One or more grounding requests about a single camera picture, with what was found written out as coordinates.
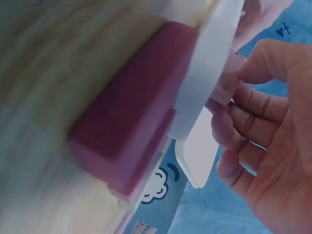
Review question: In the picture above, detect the person's right hand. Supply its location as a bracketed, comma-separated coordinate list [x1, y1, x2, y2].
[211, 38, 312, 234]

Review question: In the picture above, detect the person's left hand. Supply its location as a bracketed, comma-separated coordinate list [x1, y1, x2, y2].
[233, 0, 278, 51]

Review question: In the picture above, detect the pink rectangular block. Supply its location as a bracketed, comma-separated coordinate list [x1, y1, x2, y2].
[67, 21, 199, 199]

